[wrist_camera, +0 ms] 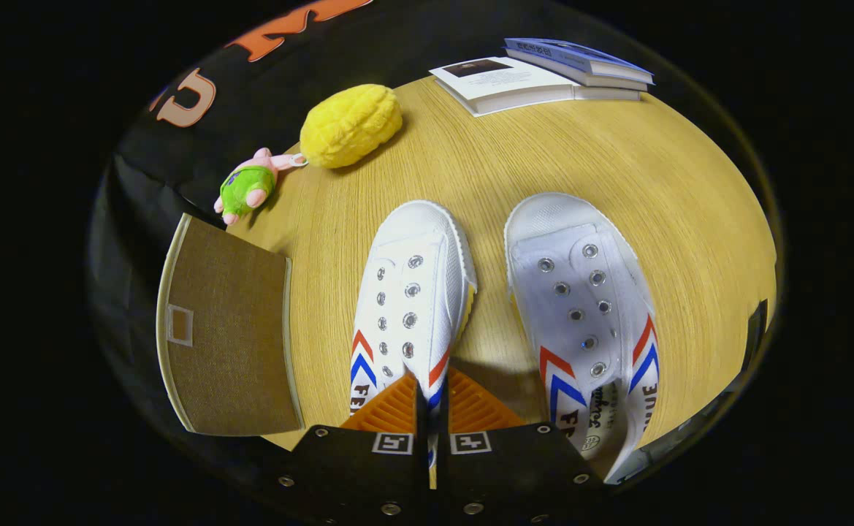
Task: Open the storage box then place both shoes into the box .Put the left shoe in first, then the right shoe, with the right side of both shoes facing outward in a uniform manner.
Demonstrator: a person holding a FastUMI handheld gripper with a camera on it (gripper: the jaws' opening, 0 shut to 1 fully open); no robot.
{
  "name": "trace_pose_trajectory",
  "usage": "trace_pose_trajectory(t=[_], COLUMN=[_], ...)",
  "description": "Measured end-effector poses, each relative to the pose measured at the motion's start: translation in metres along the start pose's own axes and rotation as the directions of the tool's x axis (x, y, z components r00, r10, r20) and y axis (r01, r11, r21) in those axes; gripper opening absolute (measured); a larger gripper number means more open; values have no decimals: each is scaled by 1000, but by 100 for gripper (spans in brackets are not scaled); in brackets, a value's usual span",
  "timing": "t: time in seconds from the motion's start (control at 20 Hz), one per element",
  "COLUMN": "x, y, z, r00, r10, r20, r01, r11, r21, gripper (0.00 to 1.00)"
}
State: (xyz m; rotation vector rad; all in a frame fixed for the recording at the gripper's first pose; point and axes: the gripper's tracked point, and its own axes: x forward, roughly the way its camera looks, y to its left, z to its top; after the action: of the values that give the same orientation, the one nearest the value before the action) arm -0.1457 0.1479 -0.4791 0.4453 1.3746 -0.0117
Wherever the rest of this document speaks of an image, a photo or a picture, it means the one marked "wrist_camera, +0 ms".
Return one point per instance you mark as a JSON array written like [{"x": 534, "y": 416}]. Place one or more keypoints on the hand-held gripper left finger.
[{"x": 420, "y": 424}]

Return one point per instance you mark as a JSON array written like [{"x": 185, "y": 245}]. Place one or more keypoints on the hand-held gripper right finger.
[{"x": 444, "y": 438}]

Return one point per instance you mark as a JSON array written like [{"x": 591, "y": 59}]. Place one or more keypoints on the white canvas shoe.
[
  {"x": 412, "y": 292},
  {"x": 580, "y": 292}
]

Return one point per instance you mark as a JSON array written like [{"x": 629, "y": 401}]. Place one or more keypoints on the brown fabric storage box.
[{"x": 229, "y": 336}]

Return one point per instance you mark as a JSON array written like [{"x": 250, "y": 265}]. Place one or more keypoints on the green and pink plush toy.
[{"x": 248, "y": 190}]

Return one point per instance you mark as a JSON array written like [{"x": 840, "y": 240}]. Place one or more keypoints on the yellow plush toy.
[{"x": 350, "y": 124}]

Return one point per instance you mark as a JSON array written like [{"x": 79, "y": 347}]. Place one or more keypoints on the white book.
[{"x": 500, "y": 84}]

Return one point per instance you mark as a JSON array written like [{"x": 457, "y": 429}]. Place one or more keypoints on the blue book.
[{"x": 580, "y": 62}]

